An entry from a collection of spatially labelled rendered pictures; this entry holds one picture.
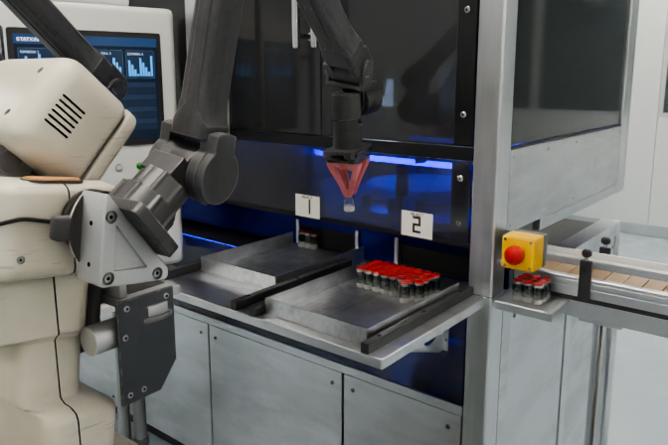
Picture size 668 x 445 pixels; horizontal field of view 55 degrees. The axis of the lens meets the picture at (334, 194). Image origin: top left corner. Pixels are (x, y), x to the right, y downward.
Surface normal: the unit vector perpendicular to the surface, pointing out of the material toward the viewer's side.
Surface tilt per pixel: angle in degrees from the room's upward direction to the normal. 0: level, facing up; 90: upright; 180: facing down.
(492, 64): 90
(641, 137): 90
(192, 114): 85
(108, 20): 90
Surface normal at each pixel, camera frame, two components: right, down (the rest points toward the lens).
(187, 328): -0.63, 0.14
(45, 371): 0.80, 0.11
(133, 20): 0.65, 0.14
